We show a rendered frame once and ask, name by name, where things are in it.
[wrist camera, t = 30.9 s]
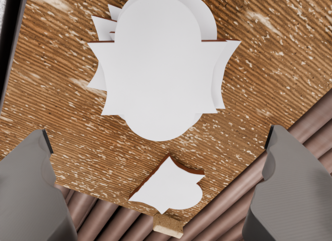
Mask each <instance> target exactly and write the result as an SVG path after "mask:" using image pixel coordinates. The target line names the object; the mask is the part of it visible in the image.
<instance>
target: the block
mask: <svg viewBox="0 0 332 241"><path fill-rule="evenodd" d="M153 230H154V231H157V232H161V233H163V234H166V235H170V236H173V237H176V238H181V237H182V235H183V225H182V222H180V221H178V220H176V219H174V218H171V217H169V216H166V215H163V214H160V213H157V214H156V215H155V216H154V217H153Z"/></svg>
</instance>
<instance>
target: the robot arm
mask: <svg viewBox="0 0 332 241"><path fill-rule="evenodd" d="M264 149H266V151H267V153H268V155H267V158H266V161H265V164H264V167H263V170H262V176H263V178H264V181H263V182H261V183H259V184H257V186H256V188H255V191H254V193H253V196H252V199H251V202H250V206H249V209H248V212H247V216H246V219H245V222H244V225H243V229H242V236H243V239H244V241H332V177H331V175H330V174H329V172H328V171H327V170H326V168H325V167H324V166H323V165H322V164H321V163H320V161H319V160H318V159H317V158H316V157H315V156H314V155H313V154H312V153H311V152H310V151H309V150H308V149H307V148H305V147H304V146H303V145H302V144H301V143H300V142H299V141H298V140H297V139H296V138H294V137H293V136H292V135H291V134H290V133H289V132H288V131H287V130H286V129H285V128H283V127H282V126H281V125H271V127H270V130H269V134H268V137H267V140H266V143H265V147H264ZM53 153H54V152H53V149H52V147H51V144H50V141H49V138H48V135H47V132H46V130H45V129H37V130H34V131H33V132H32V133H30V134H29V135H28V136H27V137H26V138H25V139H24V140H23V141H22V142H21V143H20V144H19V145H17V146H16V147H15V148H14V149H13V150H12V151H11V152H10V153H9V154H8V155H7V156H6V157H5V158H3V159H2V160H1V161H0V241H77V240H78V235H77V232H76V229H75V226H74V223H73V220H72V217H71V215H70V212H69V210H68V207H67V205H66V202H65V199H64V197H63V194H62V192H61V190H60V189H58V188H56V187H54V186H53V185H54V183H55V181H56V175H55V173H54V170H53V168H52V165H51V162H50V160H49V159H50V157H51V154H53Z"/></svg>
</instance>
